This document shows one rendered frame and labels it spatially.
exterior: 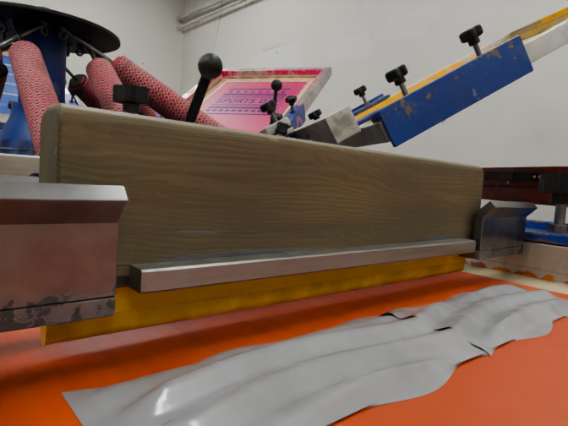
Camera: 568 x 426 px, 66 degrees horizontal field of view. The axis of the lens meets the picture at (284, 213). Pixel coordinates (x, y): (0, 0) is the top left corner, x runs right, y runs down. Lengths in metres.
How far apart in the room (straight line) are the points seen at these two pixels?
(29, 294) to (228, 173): 0.10
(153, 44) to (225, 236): 4.68
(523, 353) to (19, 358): 0.24
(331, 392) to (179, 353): 0.08
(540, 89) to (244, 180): 2.23
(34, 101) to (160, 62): 4.16
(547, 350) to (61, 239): 0.24
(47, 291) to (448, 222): 0.30
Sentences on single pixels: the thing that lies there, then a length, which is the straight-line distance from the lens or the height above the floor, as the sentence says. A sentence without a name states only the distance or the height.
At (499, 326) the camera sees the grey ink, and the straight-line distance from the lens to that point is 0.29.
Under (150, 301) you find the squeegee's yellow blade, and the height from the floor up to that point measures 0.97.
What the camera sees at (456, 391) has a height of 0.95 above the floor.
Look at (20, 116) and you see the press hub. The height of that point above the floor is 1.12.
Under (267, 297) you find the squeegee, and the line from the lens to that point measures 0.26.
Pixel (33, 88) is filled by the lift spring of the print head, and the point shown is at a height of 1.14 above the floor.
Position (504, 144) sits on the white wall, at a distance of 2.43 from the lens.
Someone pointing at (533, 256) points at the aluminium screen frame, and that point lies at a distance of 0.51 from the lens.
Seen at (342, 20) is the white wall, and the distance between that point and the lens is 3.22.
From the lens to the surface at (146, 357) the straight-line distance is 0.21.
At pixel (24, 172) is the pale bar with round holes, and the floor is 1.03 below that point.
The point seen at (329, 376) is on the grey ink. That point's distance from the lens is 0.19.
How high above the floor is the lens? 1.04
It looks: 5 degrees down
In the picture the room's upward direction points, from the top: 4 degrees clockwise
